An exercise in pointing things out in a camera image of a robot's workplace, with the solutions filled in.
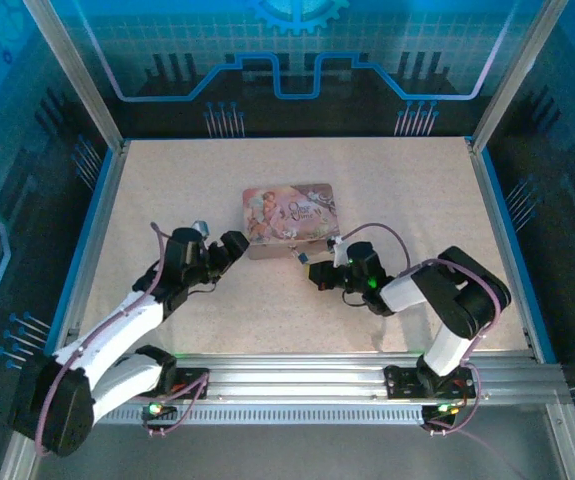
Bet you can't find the small LED circuit board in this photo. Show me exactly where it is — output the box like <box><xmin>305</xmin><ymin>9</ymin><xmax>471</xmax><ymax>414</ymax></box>
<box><xmin>141</xmin><ymin>398</ymin><xmax>177</xmax><ymax>420</ymax></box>
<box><xmin>434</xmin><ymin>400</ymin><xmax>462</xmax><ymax>420</ymax></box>

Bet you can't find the aluminium front frame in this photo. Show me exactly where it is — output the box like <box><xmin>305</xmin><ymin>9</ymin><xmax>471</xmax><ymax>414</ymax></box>
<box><xmin>0</xmin><ymin>367</ymin><xmax>575</xmax><ymax>480</ymax></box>

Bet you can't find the aluminium table side rail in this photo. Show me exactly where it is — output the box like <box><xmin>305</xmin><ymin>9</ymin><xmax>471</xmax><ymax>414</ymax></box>
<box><xmin>466</xmin><ymin>137</ymin><xmax>544</xmax><ymax>362</ymax></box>
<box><xmin>50</xmin><ymin>140</ymin><xmax>131</xmax><ymax>362</ymax></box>

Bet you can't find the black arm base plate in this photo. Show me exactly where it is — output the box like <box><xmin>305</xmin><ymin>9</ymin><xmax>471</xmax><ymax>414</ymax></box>
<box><xmin>382</xmin><ymin>363</ymin><xmax>479</xmax><ymax>401</ymax></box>
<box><xmin>162</xmin><ymin>366</ymin><xmax>211</xmax><ymax>401</ymax></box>

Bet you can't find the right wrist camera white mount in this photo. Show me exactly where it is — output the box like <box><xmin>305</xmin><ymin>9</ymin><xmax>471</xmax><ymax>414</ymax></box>
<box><xmin>325</xmin><ymin>234</ymin><xmax>352</xmax><ymax>269</ymax></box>

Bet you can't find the slotted grey cable duct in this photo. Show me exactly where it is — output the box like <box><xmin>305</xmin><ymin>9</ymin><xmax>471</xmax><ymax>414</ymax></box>
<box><xmin>94</xmin><ymin>404</ymin><xmax>431</xmax><ymax>427</ymax></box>

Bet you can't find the aluminium frame post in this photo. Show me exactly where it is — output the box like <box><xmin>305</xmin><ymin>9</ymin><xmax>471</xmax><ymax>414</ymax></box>
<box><xmin>470</xmin><ymin>0</ymin><xmax>571</xmax><ymax>152</ymax></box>
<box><xmin>22</xmin><ymin>0</ymin><xmax>127</xmax><ymax>152</ymax></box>

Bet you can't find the aluminium mounting rail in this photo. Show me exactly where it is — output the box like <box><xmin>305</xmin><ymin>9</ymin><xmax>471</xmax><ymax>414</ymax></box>
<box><xmin>91</xmin><ymin>349</ymin><xmax>573</xmax><ymax>407</ymax></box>

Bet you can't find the pink illustrated tin box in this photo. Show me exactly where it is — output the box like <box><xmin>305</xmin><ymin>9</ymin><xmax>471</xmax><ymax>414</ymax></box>
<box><xmin>241</xmin><ymin>181</ymin><xmax>342</xmax><ymax>263</ymax></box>

